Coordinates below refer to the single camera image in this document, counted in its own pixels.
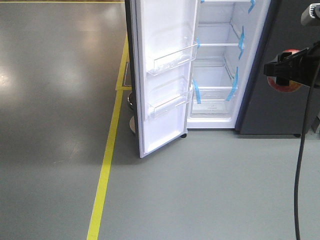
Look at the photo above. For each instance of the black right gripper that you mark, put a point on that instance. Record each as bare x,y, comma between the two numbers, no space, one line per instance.
302,67

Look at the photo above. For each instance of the red yellow apple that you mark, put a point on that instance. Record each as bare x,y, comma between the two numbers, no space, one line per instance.
292,87

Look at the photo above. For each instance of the white fridge interior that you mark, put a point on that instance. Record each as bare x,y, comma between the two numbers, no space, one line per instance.
227,35

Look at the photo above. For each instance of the open fridge door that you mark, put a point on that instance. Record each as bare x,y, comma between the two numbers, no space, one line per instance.
143,17

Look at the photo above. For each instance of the clear crisper drawer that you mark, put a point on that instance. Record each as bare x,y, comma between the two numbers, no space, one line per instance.
211,102

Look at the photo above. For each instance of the clear upper door bin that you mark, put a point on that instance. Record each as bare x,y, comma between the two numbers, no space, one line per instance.
170,47

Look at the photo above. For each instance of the clear door bin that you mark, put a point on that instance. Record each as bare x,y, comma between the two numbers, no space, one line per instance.
167,96
170,47

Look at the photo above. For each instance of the clear lower door bin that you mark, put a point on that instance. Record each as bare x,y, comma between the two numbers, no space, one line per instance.
167,96

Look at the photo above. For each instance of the grey floor mat sign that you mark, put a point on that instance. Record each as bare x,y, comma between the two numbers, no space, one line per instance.
127,82

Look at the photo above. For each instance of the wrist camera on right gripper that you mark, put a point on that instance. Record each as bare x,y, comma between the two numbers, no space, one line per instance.
311,15

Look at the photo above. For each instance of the chrome stanchion post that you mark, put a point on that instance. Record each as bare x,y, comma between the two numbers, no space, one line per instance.
131,100

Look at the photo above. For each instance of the matte silver stanchion post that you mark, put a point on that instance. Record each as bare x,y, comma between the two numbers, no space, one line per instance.
132,125

